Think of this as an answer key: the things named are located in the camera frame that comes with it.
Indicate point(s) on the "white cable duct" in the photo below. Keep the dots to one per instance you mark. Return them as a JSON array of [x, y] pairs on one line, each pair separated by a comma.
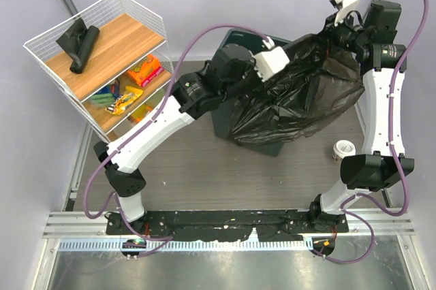
[[122, 244]]

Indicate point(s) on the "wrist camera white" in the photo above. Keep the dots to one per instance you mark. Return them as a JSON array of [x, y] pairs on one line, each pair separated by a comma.
[[270, 61], [344, 7]]

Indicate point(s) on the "white wire shelf rack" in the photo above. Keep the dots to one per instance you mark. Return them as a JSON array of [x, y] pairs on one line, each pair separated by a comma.
[[128, 31]]

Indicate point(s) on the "black trash bag roll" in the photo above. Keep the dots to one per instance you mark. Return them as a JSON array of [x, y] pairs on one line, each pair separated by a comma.
[[78, 42]]

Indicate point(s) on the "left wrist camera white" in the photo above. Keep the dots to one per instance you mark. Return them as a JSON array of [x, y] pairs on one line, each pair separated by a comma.
[[270, 61]]

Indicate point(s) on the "yellow green sponge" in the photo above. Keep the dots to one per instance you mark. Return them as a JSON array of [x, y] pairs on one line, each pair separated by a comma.
[[140, 113]]

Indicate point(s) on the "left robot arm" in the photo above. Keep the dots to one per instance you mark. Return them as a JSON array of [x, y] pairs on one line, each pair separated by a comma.
[[230, 70]]

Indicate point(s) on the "white paper cup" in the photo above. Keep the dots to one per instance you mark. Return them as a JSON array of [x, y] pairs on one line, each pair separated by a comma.
[[342, 149]]

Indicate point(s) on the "dark green trash bin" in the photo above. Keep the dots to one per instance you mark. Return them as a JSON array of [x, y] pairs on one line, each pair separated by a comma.
[[221, 117]]

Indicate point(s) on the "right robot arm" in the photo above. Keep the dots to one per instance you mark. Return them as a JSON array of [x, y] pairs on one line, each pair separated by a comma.
[[382, 160]]

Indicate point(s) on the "orange snack box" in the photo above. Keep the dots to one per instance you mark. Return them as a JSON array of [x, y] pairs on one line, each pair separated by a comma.
[[145, 70]]

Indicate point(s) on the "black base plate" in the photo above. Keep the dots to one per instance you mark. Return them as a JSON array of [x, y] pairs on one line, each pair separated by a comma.
[[234, 225]]

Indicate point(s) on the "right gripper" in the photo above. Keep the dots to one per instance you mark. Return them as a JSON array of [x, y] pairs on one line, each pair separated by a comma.
[[325, 38]]

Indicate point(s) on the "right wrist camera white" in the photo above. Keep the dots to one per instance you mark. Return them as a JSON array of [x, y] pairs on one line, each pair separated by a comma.
[[344, 7]]

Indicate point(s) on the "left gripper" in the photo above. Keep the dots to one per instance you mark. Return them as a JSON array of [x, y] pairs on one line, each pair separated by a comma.
[[257, 80]]

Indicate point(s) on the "yellow candy bag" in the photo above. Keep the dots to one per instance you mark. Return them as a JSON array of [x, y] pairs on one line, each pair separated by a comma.
[[130, 95]]

